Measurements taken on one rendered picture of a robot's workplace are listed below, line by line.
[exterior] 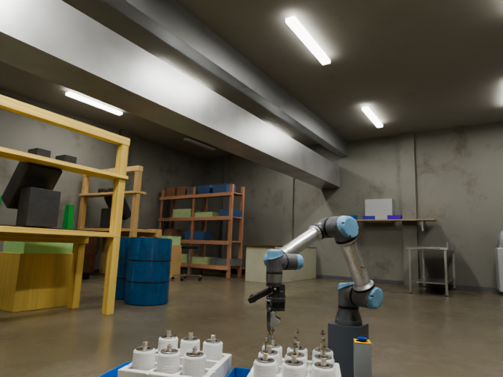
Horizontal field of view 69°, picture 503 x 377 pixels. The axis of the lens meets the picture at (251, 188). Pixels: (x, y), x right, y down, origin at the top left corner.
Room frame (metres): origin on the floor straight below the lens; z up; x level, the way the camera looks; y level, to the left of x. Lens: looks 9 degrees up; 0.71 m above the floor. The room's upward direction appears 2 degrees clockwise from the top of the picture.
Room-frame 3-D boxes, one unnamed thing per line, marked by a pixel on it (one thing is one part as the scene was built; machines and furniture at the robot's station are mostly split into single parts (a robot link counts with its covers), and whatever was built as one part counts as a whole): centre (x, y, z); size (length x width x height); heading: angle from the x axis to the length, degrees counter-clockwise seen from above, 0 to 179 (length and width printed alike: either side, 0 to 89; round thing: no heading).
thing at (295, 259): (1.80, -0.19, 0.65); 0.11 x 0.11 x 0.08; 34
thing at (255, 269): (8.77, -0.81, 0.38); 2.23 x 0.72 x 0.76; 147
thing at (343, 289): (2.20, -0.59, 0.47); 0.13 x 0.12 x 0.14; 34
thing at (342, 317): (2.20, -0.58, 0.35); 0.15 x 0.15 x 0.10
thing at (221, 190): (9.51, 1.32, 1.13); 2.55 x 0.66 x 2.25; 57
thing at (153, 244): (4.86, 1.42, 0.40); 1.08 x 0.66 x 0.79; 56
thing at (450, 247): (7.28, -3.58, 0.46); 1.75 x 0.66 x 0.91; 147
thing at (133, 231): (8.19, 2.63, 1.12); 1.76 x 1.54 x 2.24; 57
